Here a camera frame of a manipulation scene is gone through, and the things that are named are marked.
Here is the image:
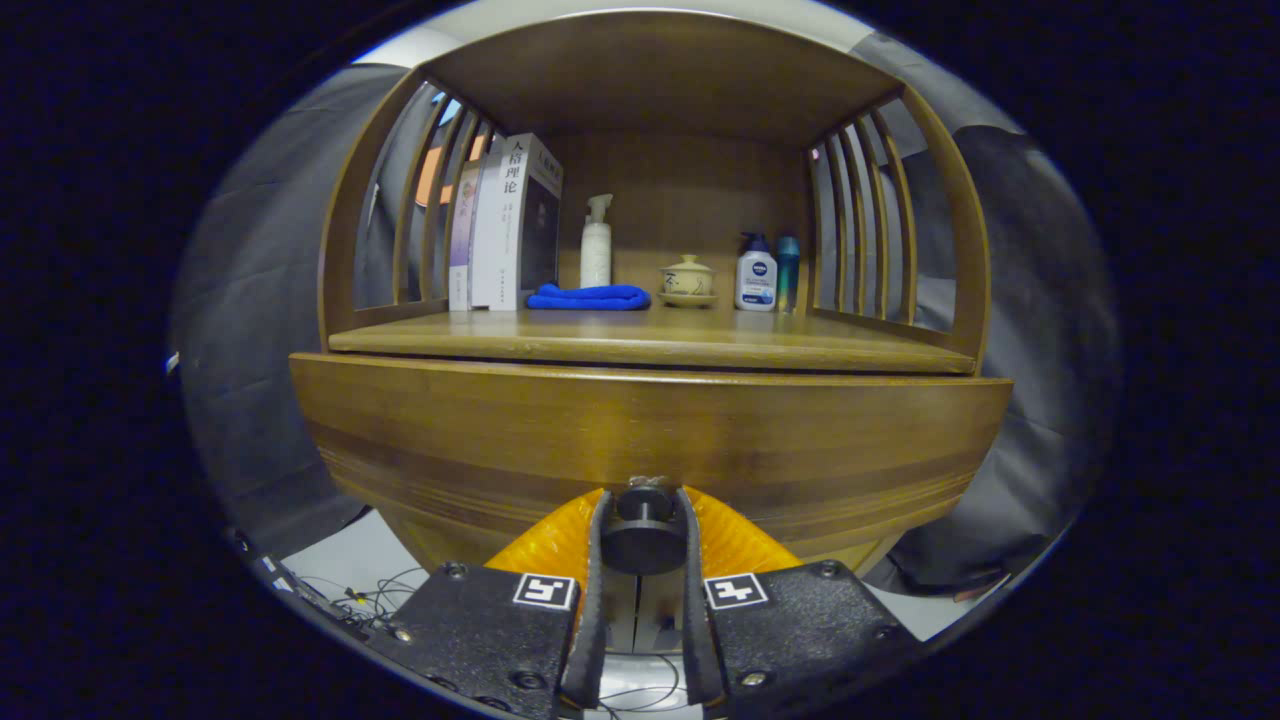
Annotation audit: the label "wooden countertop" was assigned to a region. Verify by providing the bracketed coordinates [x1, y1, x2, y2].
[328, 305, 976, 376]

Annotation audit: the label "thin cables on floor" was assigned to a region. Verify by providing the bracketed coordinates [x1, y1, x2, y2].
[300, 565, 691, 717]

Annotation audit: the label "beige lidded tea cup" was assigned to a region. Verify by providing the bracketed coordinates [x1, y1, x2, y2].
[657, 254, 719, 309]

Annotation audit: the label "thick white book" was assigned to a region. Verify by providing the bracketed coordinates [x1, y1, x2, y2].
[470, 133, 564, 311]

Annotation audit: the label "folded blue cloth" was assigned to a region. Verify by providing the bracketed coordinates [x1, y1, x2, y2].
[527, 283, 652, 311]

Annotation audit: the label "thin purple book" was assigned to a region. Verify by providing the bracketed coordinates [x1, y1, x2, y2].
[448, 160, 486, 311]

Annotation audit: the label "teal bottle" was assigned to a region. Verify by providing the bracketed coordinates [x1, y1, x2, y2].
[777, 235, 801, 313]

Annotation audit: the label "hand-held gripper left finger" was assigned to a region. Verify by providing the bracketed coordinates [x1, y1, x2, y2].
[365, 487, 613, 720]

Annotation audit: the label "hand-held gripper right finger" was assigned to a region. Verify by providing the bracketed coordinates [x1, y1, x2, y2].
[677, 487, 921, 717]

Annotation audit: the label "black drawer knob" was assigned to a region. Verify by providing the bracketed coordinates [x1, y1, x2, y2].
[600, 478, 689, 576]

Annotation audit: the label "white spray bottle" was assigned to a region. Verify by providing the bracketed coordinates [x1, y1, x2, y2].
[580, 194, 614, 289]

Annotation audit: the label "white lotion bottle blue label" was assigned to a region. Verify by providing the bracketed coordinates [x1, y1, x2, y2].
[735, 232, 778, 312]

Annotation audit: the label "wooden drawer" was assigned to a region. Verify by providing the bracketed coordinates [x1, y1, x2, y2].
[290, 352, 1013, 576]

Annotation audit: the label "brown wooden cabinet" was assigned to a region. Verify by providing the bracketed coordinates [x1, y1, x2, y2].
[290, 10, 1013, 651]

